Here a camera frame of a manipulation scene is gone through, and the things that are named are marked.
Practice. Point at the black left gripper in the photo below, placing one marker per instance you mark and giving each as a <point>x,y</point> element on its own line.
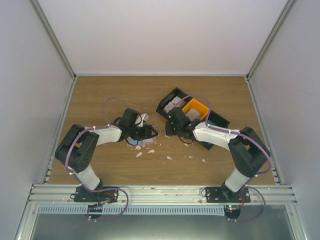
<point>147,133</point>

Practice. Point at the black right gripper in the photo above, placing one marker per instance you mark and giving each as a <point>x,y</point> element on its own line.
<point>169,132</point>

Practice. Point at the pink card holder wallet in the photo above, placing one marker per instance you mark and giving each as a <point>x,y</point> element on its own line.
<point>151,140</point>

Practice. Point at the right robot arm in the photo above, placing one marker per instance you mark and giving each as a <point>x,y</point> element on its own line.
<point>250,156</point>

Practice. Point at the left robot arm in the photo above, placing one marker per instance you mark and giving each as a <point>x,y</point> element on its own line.
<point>77,148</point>

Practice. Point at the red white card stack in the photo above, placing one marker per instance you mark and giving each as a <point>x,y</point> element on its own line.
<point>176,102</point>

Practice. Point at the black bin red cards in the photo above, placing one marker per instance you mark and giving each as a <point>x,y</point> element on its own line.
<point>163,106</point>

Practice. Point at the teal card stack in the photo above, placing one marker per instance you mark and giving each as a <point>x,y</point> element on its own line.
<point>211,123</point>

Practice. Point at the black bin teal cards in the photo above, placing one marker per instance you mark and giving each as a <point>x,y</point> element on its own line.
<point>219,121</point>

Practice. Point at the white debris pile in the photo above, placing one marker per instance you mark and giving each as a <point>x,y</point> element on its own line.
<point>143,149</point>

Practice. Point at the yellow bin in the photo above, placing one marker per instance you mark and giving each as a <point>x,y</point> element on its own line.
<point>193,103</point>

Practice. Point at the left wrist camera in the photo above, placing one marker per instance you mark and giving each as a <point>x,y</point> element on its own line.
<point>142,119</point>

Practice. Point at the grey cable duct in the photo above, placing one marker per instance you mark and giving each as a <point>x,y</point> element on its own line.
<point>139,209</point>

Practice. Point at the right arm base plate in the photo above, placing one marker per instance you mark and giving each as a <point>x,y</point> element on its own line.
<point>218,194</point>

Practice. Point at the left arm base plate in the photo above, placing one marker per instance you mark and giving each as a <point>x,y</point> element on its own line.
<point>83,195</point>

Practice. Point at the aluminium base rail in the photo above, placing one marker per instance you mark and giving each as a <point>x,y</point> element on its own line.
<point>163,195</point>

